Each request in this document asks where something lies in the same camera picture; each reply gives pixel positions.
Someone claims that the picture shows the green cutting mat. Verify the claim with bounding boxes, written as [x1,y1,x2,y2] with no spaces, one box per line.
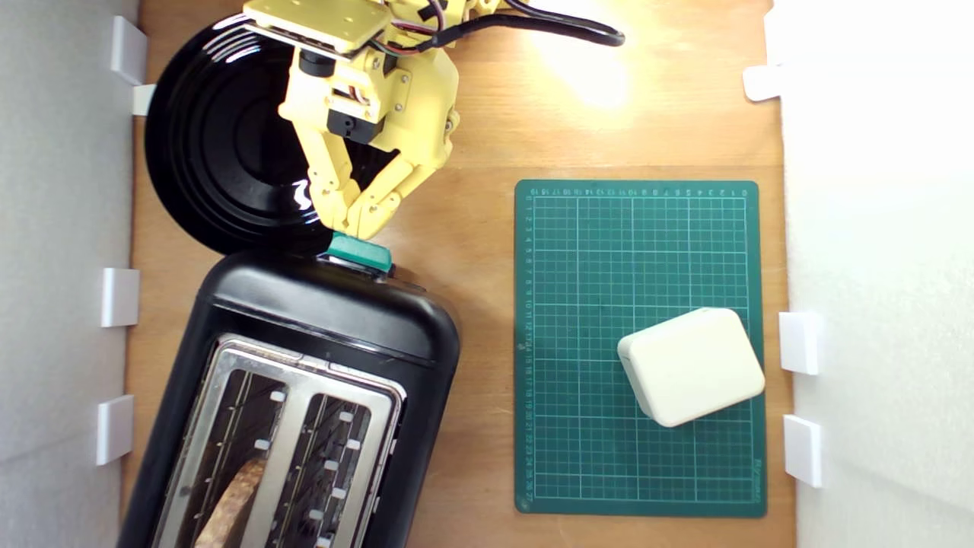
[514,180,768,518]

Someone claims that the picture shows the white rounded block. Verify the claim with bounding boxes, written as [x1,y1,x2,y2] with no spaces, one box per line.
[617,307,766,429]

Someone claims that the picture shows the black ribbed plate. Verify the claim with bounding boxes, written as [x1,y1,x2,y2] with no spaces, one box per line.
[145,11,404,256]

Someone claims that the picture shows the teal toaster lever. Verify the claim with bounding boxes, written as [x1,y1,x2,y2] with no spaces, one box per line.
[326,233,394,276]

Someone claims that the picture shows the black two-slot toaster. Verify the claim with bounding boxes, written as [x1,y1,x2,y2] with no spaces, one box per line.
[116,250,462,548]

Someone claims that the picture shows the brown bread slice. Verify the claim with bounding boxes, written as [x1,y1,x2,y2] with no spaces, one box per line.
[194,455,267,548]

